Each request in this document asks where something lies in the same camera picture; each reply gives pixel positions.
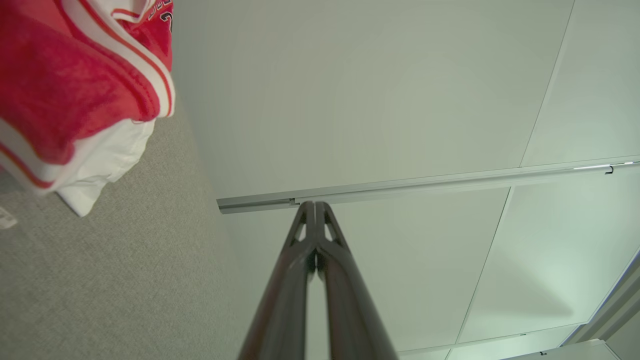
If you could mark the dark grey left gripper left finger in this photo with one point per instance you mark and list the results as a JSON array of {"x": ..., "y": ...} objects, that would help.
[{"x": 280, "y": 310}]

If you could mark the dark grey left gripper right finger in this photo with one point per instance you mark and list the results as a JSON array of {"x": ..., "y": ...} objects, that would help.
[{"x": 350, "y": 310}]

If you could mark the red shorts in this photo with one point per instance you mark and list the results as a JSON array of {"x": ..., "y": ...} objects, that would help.
[{"x": 65, "y": 85}]

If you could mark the grey partition post base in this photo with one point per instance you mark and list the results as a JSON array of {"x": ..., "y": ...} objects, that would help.
[{"x": 400, "y": 187}]

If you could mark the grey metal partition post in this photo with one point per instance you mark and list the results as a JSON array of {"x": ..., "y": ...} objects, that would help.
[{"x": 617, "y": 305}]

